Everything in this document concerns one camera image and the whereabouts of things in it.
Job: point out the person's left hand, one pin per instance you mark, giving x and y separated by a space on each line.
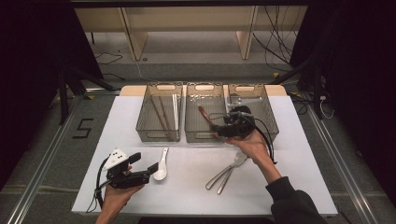
116 199

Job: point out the metal knife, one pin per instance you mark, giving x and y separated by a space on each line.
218 179

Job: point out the smoky clear plastic bin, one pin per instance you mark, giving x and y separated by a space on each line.
267 118
146 124
199 130

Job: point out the metal fork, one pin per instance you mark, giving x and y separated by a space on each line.
224 182

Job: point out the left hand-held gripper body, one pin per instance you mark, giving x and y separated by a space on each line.
124 179

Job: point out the person's right hand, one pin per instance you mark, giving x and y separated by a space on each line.
253 146

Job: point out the beige wooden desk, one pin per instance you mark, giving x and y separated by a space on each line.
186 18

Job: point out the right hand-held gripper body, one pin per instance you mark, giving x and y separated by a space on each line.
238 124

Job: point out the white ceramic spoon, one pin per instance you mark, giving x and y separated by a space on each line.
160 174

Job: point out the aluminium floor rail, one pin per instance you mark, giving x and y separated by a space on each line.
342 168
40 174

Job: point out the black tripod stand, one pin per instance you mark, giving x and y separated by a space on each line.
63 93
316 87

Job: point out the dark curtain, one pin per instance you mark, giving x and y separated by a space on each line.
358 62
31 62

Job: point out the brown wooden spoon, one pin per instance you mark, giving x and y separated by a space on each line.
205 115

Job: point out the brown wooden chopstick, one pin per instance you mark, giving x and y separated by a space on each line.
165 113
158 115

